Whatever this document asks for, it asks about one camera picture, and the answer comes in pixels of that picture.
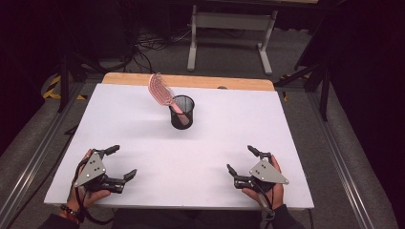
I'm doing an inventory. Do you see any tangle of black floor cables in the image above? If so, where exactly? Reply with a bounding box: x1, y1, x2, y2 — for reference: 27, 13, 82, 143
104, 27, 194, 74

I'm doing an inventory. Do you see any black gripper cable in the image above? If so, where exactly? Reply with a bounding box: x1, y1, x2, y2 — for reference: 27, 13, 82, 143
251, 177, 277, 221
74, 158, 116, 226

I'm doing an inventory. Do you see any black mesh cup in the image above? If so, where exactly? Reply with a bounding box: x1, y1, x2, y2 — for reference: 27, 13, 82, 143
168, 94, 196, 131

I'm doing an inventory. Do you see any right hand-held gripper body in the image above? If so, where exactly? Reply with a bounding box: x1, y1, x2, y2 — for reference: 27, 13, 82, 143
233, 152, 290, 193

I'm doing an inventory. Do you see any black metal stand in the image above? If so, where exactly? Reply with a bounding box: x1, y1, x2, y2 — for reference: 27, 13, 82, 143
56, 51, 108, 114
274, 60, 332, 122

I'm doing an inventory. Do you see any person's left hand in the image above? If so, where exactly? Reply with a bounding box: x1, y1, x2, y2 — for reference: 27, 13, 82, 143
66, 148, 113, 209

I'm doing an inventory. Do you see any dark bead bracelet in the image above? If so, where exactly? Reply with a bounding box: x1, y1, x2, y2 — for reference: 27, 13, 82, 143
59, 203, 85, 224

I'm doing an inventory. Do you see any person's right hand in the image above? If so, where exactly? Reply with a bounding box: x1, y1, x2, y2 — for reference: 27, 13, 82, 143
242, 155, 285, 211

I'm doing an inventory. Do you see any person's dark clothing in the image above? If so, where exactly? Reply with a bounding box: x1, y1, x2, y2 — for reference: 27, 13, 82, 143
111, 208, 266, 229

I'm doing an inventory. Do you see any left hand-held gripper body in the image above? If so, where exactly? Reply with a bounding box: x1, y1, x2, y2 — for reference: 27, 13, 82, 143
73, 149, 126, 195

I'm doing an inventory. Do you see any aluminium floor rail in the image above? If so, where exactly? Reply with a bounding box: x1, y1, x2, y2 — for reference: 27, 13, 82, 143
0, 82, 88, 229
306, 92, 376, 229

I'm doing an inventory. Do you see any pink hairbrush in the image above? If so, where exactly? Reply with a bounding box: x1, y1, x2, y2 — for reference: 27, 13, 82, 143
147, 73, 192, 127

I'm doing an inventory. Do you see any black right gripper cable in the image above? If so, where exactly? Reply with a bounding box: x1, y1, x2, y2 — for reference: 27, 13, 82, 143
251, 177, 277, 221

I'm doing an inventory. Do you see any grey metal desk frame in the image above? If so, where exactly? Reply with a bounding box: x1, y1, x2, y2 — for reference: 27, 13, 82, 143
186, 0, 319, 76

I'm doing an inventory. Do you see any wooden table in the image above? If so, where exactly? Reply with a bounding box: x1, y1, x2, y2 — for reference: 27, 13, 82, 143
101, 72, 276, 93

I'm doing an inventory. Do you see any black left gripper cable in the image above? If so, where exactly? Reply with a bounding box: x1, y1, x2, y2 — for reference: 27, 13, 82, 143
74, 158, 116, 226

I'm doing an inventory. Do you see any white table cover board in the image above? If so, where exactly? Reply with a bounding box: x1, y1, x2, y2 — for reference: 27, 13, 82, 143
43, 83, 315, 211

